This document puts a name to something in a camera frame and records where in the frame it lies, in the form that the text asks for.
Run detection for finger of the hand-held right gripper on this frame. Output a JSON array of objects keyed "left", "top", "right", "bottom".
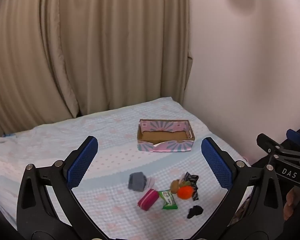
[
  {"left": 257, "top": 133, "right": 300, "bottom": 157},
  {"left": 286, "top": 129, "right": 300, "bottom": 147}
]

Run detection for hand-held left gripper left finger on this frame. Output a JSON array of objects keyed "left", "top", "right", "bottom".
[{"left": 16, "top": 135, "right": 108, "bottom": 240}]

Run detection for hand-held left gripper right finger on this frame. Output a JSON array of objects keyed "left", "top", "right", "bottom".
[{"left": 190, "top": 137, "right": 284, "bottom": 240}]

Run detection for orange pom-pom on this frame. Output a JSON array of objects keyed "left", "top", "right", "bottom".
[{"left": 177, "top": 185, "right": 193, "bottom": 200}]

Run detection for brown pom-pom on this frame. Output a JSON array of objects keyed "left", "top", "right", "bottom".
[{"left": 170, "top": 179, "right": 182, "bottom": 194}]

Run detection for small black cloth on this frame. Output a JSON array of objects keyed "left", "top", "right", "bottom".
[{"left": 187, "top": 205, "right": 204, "bottom": 219}]

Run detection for grey fuzzy sock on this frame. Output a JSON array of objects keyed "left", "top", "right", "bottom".
[{"left": 128, "top": 172, "right": 147, "bottom": 193}]

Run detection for pink patterned cardboard box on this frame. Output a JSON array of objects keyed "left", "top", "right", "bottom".
[{"left": 137, "top": 119, "right": 196, "bottom": 153}]

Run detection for green snack packet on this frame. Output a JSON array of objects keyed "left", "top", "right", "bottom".
[{"left": 158, "top": 190, "right": 178, "bottom": 210}]

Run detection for magenta zip pouch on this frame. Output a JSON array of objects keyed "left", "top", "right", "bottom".
[{"left": 137, "top": 188, "right": 160, "bottom": 211}]

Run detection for person's right hand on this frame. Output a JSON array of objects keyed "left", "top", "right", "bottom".
[{"left": 284, "top": 186, "right": 300, "bottom": 222}]

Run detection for person's dark clothing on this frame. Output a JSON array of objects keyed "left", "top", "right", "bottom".
[{"left": 250, "top": 120, "right": 300, "bottom": 170}]

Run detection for light blue checked blanket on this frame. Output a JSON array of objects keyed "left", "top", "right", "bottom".
[{"left": 0, "top": 96, "right": 253, "bottom": 240}]

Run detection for beige curtain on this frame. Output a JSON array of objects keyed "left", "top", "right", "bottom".
[{"left": 0, "top": 0, "right": 194, "bottom": 137}]

